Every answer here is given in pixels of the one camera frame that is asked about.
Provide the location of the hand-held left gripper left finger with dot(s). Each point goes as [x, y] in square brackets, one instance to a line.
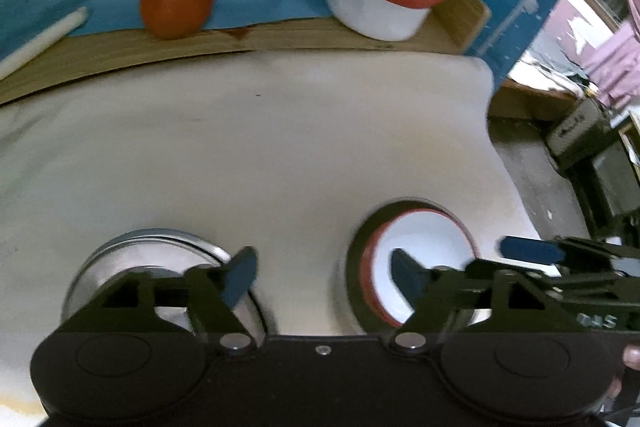
[240, 276]

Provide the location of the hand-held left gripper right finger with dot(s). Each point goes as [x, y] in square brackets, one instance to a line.
[407, 277]

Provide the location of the dark box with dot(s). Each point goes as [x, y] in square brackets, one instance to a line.
[580, 132]

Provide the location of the wooden table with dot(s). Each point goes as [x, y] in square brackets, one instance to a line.
[530, 97]

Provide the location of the white bowl with red rim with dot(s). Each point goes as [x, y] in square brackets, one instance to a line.
[435, 237]

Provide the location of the steel bowl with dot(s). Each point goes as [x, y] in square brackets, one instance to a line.
[165, 234]

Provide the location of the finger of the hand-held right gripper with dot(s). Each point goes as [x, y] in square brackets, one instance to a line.
[580, 282]
[530, 249]

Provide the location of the person's right hand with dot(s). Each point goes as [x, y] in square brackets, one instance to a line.
[633, 357]

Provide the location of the pink cloth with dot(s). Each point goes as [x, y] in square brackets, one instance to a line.
[615, 52]

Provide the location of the wooden board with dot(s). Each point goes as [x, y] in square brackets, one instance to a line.
[150, 57]

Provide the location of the white stick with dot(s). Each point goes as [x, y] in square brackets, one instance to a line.
[40, 39]

